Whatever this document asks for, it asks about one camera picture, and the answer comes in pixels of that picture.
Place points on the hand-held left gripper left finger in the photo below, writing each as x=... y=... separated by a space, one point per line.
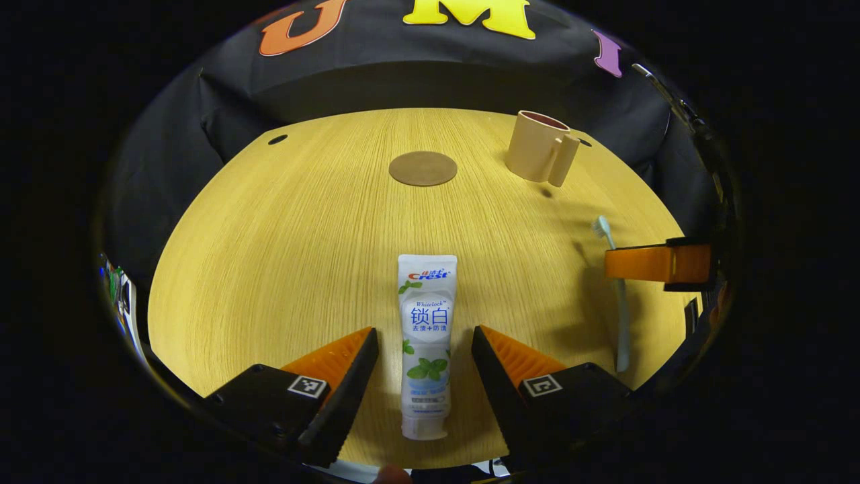
x=342 y=396

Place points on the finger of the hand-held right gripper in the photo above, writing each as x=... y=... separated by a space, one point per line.
x=645 y=263

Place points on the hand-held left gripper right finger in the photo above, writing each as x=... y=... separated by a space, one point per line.
x=500 y=396

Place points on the pale green toothbrush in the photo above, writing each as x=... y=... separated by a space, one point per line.
x=622 y=323

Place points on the white toothpaste tube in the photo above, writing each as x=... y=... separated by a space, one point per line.
x=426 y=336

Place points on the beige cup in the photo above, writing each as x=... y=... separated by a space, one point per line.
x=534 y=148

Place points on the round brown coaster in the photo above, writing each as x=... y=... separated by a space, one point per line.
x=423 y=168

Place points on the white side table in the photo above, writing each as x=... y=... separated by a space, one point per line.
x=127 y=316

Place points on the black backdrop cloth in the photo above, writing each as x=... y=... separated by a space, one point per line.
x=416 y=60

